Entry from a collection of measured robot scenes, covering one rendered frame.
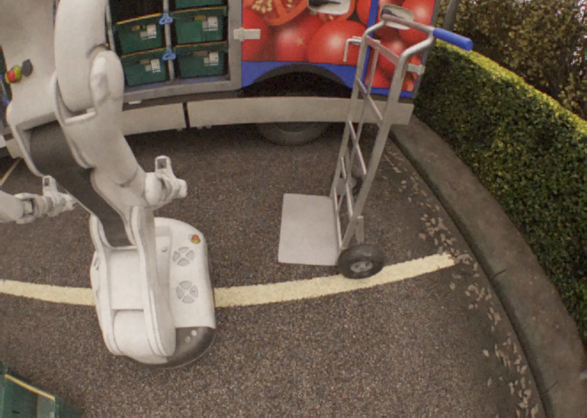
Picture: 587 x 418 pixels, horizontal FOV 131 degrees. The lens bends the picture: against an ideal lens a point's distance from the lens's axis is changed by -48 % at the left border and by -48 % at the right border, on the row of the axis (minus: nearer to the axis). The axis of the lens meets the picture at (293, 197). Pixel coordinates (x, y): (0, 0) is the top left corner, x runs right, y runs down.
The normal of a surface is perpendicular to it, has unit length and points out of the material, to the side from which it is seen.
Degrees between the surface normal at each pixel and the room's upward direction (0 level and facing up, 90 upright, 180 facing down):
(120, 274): 23
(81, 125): 94
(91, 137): 100
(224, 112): 90
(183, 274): 38
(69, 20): 72
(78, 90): 88
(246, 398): 0
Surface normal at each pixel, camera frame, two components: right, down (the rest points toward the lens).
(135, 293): 0.16, -0.40
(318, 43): 0.18, 0.69
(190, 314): 0.20, -0.15
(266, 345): 0.07, -0.72
